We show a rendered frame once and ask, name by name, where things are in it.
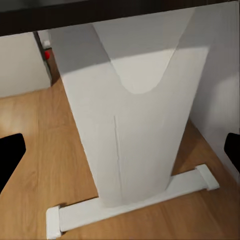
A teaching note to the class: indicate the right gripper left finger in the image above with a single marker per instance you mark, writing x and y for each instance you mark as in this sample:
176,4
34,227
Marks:
12,149

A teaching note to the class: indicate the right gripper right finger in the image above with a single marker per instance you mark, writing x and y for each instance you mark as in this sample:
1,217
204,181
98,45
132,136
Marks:
232,149

